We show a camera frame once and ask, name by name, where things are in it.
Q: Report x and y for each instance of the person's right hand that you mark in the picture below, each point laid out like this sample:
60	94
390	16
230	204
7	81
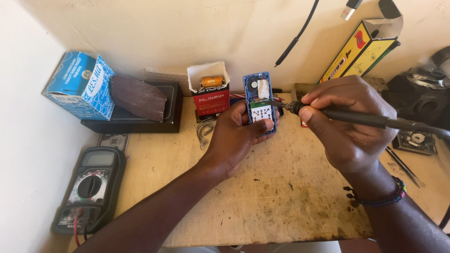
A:
355	140

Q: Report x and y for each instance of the blue patterned carton box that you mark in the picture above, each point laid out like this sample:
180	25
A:
79	86

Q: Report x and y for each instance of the metal tweezers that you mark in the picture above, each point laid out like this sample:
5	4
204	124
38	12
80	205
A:
404	167

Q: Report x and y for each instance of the yellow long carton box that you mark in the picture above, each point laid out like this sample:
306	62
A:
355	56

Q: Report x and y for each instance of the person's left hand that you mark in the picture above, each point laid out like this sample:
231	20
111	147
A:
228	140

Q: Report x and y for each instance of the red and white carton box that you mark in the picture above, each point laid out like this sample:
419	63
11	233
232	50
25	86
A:
211	100

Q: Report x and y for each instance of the red multimeter lead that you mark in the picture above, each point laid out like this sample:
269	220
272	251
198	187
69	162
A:
76	228

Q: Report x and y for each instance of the green circuit board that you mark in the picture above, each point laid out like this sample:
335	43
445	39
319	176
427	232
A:
415	142

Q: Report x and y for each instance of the orange cylindrical battery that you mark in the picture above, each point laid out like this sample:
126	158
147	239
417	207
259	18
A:
212	81

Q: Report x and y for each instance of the wooden block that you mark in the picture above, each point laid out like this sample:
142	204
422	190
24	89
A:
298	90

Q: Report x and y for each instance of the black soldering iron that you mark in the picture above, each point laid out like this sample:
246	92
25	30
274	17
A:
355	118

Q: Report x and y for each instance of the black and silver machine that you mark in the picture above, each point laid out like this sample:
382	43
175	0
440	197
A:
418	95

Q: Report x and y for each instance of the black digital multimeter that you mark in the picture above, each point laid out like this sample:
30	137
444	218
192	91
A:
89	186

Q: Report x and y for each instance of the dark brown slab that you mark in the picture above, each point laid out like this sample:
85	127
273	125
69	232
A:
139	98

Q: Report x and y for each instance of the black flat box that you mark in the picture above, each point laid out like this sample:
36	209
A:
140	125

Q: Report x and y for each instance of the blue mobile phone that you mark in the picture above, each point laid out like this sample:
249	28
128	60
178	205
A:
258	88

